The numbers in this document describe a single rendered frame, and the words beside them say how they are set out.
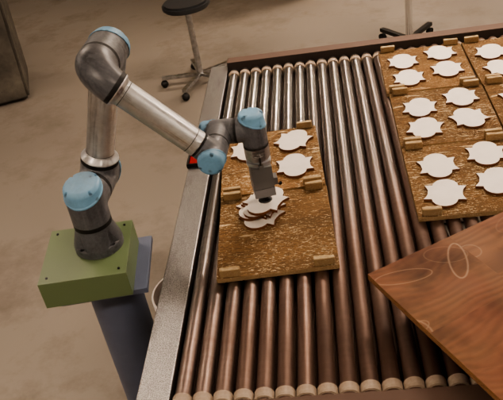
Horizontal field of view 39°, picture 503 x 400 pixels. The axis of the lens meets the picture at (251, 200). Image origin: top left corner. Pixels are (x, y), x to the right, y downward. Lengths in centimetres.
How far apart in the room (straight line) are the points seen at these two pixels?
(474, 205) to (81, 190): 116
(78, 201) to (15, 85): 392
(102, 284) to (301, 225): 62
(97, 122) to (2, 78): 387
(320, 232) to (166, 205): 212
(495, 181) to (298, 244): 64
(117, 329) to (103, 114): 71
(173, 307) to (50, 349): 152
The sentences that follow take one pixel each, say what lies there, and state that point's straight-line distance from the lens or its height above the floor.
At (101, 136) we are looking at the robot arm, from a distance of 216.
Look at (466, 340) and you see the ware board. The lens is 166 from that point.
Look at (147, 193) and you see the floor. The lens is 432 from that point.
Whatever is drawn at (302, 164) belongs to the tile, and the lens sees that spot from 246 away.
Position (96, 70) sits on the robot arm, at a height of 154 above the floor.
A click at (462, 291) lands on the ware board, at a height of 104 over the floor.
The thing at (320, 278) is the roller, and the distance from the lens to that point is 201.
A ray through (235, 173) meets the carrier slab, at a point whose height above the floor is 94.
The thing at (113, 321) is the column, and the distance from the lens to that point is 237.
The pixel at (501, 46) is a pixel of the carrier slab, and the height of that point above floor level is 94.
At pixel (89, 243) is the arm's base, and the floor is 102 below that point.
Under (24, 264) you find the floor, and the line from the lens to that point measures 407.
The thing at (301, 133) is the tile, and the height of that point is 95.
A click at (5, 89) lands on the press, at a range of 601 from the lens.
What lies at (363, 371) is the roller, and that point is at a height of 92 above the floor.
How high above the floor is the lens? 222
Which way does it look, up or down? 33 degrees down
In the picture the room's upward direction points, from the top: 11 degrees counter-clockwise
